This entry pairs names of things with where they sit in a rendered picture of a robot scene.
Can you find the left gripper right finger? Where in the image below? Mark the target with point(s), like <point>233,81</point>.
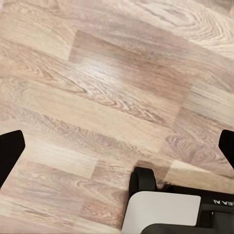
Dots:
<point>226,145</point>

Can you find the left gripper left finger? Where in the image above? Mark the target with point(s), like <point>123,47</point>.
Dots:
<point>11,146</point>

